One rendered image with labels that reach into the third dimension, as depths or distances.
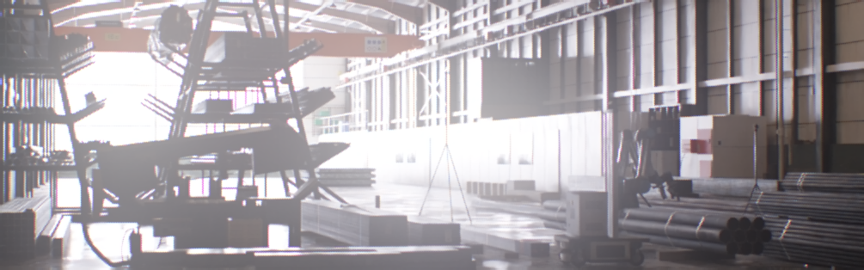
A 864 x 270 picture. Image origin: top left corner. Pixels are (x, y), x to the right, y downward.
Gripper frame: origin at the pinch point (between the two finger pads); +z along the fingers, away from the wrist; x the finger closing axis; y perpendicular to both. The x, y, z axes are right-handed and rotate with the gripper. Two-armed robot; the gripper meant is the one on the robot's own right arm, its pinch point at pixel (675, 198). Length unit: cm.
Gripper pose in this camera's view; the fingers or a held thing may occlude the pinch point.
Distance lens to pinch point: 1531.2
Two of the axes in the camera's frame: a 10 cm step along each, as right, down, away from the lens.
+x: 3.3, 1.0, -9.4
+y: -8.8, 4.0, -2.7
